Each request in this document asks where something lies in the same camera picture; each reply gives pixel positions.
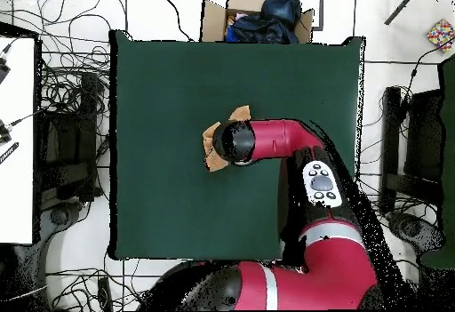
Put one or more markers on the multicoloured patterned item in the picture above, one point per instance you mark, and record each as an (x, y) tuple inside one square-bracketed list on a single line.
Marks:
[(441, 34)]

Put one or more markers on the black power strip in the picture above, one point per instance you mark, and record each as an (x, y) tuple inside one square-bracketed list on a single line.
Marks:
[(105, 294)]

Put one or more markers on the dark slanted rod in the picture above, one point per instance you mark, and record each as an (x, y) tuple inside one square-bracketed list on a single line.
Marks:
[(403, 5)]

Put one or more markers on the brown cardboard box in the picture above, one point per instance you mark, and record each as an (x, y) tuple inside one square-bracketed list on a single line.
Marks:
[(213, 20)]

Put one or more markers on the white desk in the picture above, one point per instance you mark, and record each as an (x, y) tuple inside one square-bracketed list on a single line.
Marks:
[(16, 148)]

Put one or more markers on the dark green table cloth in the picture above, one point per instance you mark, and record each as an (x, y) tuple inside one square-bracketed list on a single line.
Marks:
[(160, 113)]

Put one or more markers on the dark blue clothing pile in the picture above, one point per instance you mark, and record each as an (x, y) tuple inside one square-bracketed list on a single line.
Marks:
[(266, 24)]

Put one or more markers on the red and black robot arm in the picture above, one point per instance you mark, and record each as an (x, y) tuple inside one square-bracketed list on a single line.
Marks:
[(277, 137)]

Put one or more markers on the black frame stand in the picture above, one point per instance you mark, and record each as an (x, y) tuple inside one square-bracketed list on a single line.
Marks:
[(423, 134), (67, 148)]

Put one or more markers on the tan terry towel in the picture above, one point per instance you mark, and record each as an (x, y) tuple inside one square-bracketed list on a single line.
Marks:
[(216, 162)]

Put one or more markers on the black device on desk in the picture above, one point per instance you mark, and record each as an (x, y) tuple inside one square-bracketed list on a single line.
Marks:
[(3, 70)]

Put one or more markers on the dark rectangular frame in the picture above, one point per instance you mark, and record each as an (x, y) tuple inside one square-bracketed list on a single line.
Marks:
[(321, 9)]

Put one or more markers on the grey round stand base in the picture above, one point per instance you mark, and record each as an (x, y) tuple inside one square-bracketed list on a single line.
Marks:
[(58, 216), (412, 228)]

